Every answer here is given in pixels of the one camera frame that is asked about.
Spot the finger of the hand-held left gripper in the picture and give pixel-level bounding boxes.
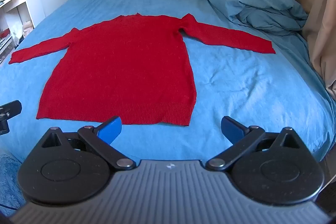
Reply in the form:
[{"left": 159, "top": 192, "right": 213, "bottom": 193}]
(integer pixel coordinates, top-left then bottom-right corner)
[{"left": 0, "top": 100, "right": 23, "bottom": 135}]

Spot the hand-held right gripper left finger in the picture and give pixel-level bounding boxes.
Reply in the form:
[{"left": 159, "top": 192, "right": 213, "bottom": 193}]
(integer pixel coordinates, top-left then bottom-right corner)
[{"left": 38, "top": 116, "right": 137, "bottom": 171}]

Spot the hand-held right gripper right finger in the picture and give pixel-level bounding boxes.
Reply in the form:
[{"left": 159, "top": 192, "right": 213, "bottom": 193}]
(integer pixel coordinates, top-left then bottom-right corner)
[{"left": 205, "top": 116, "right": 301, "bottom": 171}]

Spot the red knit sweater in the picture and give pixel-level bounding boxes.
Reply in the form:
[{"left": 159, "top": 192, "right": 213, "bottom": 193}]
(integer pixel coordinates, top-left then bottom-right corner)
[{"left": 9, "top": 13, "right": 276, "bottom": 126}]

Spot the bed with blue sheet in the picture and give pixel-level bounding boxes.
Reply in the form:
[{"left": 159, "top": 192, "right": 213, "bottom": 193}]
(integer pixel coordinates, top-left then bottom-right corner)
[{"left": 0, "top": 0, "right": 336, "bottom": 182}]

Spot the blue fluffy rug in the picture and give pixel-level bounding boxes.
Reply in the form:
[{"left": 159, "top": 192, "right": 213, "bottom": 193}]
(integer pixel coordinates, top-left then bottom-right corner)
[{"left": 0, "top": 153, "right": 27, "bottom": 212}]

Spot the white shelf unit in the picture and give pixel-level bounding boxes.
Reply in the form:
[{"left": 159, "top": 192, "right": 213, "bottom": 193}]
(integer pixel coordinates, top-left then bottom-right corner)
[{"left": 0, "top": 0, "right": 38, "bottom": 65}]

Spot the teal blue duvet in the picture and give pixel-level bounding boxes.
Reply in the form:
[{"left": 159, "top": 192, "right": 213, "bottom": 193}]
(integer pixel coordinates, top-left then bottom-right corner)
[{"left": 191, "top": 0, "right": 309, "bottom": 36}]

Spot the beige curtain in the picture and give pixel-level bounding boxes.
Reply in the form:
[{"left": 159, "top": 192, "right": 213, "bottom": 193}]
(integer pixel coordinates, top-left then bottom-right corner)
[{"left": 248, "top": 0, "right": 336, "bottom": 102}]

